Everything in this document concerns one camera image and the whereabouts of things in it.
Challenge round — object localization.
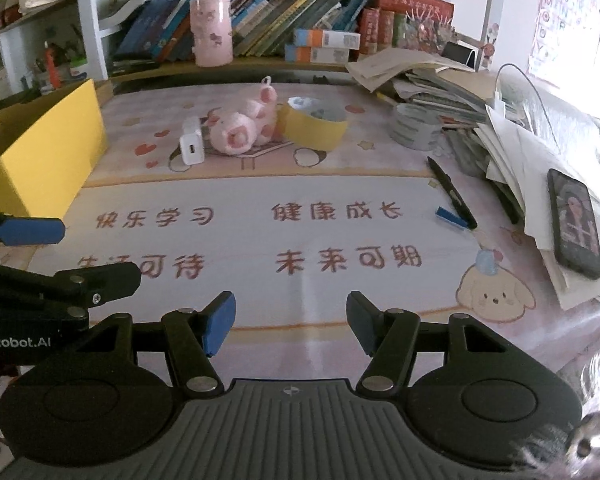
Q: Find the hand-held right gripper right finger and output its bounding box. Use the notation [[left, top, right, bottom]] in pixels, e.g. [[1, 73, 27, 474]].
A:
[[346, 291, 556, 396]]

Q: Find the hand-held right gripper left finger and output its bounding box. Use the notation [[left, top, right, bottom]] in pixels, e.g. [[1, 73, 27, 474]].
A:
[[17, 291, 237, 396]]

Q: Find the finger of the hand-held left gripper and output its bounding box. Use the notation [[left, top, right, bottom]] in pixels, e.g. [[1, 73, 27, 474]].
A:
[[0, 205, 66, 251], [0, 259, 143, 321]]

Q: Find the yellow cardboard box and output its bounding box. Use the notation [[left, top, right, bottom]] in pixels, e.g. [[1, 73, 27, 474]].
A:
[[0, 78, 113, 221]]

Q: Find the white charger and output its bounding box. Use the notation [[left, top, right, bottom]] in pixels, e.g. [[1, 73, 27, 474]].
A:
[[180, 117, 206, 167]]

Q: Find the pink pig plush toy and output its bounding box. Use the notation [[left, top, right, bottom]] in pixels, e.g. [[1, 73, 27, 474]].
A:
[[206, 76, 281, 156]]

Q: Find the pink printed desktop cloth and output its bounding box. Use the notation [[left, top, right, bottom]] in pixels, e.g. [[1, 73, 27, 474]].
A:
[[0, 80, 600, 386]]

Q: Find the small blue cap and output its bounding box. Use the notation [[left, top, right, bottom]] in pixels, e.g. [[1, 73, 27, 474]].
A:
[[435, 206, 473, 229]]

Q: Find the black pen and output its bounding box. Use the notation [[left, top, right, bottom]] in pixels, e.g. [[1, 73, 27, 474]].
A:
[[426, 156, 478, 231]]

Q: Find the red slender tube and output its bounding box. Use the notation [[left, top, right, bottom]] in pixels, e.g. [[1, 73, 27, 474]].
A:
[[42, 40, 56, 93]]

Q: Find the green lid jar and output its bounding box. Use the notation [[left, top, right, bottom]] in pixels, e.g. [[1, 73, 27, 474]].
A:
[[65, 59, 88, 86]]

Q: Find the grey tape roll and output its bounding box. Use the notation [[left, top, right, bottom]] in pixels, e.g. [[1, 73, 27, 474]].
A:
[[390, 103, 443, 151]]

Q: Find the yellow tape roll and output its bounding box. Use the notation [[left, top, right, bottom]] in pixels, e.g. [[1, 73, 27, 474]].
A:
[[284, 96, 348, 151]]

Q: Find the white bookshelf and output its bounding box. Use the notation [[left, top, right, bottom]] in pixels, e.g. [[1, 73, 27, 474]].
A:
[[0, 0, 496, 96]]

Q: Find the pile of white papers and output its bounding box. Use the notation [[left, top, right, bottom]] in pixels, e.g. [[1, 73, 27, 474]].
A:
[[445, 90, 600, 311]]

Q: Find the black smartphone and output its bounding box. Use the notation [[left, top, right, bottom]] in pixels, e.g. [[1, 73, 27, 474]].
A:
[[546, 168, 600, 281]]

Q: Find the stack of paper booklets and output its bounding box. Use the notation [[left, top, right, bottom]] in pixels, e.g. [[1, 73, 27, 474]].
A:
[[345, 49, 501, 126]]

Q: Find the orange white box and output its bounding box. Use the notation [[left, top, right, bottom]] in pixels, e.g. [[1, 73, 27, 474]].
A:
[[294, 29, 362, 50], [285, 45, 351, 63]]

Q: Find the pink cylinder cup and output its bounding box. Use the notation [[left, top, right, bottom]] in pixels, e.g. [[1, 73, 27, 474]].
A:
[[189, 0, 233, 67]]

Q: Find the red boxed book set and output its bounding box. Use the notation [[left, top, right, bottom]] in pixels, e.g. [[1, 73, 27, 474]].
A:
[[357, 0, 455, 56]]

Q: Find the row of colourful books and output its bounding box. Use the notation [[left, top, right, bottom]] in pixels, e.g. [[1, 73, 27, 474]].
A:
[[112, 0, 373, 63]]

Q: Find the white charging cable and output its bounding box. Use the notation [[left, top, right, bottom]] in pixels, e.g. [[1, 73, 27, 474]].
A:
[[492, 62, 551, 126]]

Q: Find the alphabet wall poster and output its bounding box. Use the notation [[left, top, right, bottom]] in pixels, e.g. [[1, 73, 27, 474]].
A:
[[527, 0, 600, 81]]

